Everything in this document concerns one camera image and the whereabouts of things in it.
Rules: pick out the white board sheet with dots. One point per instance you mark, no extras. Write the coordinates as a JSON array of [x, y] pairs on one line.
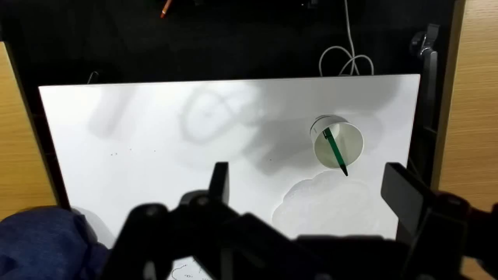
[[122, 145]]

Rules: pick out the blue cloth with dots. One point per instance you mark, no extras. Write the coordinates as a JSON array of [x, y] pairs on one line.
[[49, 243]]

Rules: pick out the orange pencil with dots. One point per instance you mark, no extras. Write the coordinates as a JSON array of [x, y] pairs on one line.
[[166, 8]]

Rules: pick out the white paper cup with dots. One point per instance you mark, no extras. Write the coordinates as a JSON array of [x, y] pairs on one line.
[[348, 137]]

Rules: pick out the green pen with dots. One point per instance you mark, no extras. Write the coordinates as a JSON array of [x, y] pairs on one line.
[[334, 145]]

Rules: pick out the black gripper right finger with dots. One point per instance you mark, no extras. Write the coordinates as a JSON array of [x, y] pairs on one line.
[[441, 227]]

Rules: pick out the black clamp stand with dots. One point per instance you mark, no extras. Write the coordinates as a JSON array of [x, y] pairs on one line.
[[424, 132]]

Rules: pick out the clear plastic lid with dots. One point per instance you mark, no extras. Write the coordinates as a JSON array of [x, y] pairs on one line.
[[334, 204]]

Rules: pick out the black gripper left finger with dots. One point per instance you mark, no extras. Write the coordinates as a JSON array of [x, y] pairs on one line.
[[224, 243]]

